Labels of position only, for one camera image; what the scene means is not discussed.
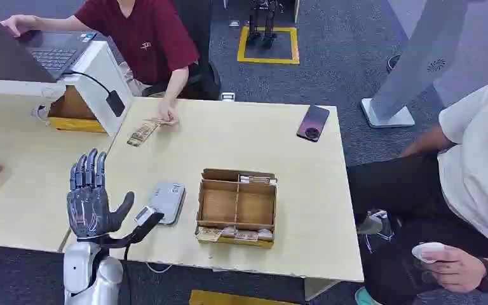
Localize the person's hand with watch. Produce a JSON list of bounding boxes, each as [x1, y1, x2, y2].
[[418, 245, 487, 294]]

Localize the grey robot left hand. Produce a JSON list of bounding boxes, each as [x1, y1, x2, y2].
[[66, 148, 136, 241]]

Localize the person's left hand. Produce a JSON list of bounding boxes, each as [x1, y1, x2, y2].
[[158, 99, 180, 125]]

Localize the person's right hand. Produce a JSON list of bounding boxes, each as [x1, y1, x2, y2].
[[0, 14, 37, 38]]

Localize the printed card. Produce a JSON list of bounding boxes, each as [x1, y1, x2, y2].
[[126, 117, 179, 147]]

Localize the white handheld controller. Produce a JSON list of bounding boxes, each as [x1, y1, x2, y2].
[[410, 241, 446, 265]]

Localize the dark laptop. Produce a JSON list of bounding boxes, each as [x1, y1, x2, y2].
[[0, 0, 98, 84]]

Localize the black office chair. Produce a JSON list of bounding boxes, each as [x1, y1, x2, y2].
[[142, 0, 222, 101]]

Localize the person in red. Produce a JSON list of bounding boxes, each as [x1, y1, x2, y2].
[[0, 0, 201, 125]]

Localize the white laptop stand box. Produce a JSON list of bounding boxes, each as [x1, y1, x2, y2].
[[0, 40, 134, 137]]

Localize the grey card reader device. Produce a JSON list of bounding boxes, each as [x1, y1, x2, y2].
[[147, 181, 186, 226]]

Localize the person in white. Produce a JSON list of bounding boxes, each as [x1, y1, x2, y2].
[[346, 73, 488, 305]]

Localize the yellow wooden box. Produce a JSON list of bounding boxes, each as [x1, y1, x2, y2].
[[48, 85, 107, 134]]

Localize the teal shoe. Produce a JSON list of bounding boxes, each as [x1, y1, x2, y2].
[[354, 285, 381, 305]]

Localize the cards in narrow box slot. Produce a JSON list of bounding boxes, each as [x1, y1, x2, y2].
[[239, 175, 278, 186]]

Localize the yellow floor tape square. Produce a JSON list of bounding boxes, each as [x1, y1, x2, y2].
[[236, 25, 301, 65]]

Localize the wooden card box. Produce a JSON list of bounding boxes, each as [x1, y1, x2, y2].
[[194, 168, 278, 250]]

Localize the small black humanoid robot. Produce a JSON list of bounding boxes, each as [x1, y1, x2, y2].
[[245, 0, 280, 50]]

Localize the cards in wide box slot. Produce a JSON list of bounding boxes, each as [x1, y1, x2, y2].
[[196, 226, 275, 244]]

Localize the dark smartphone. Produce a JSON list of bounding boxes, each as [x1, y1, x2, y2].
[[296, 104, 330, 143]]

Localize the yellow board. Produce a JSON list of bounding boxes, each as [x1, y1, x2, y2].
[[188, 289, 301, 305]]

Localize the white floor stand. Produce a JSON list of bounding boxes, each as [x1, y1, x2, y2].
[[360, 0, 473, 129]]

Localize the black power adapter cable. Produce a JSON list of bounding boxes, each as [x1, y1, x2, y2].
[[62, 71, 126, 118]]

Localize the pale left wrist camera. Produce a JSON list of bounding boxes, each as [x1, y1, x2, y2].
[[133, 205, 156, 227]]

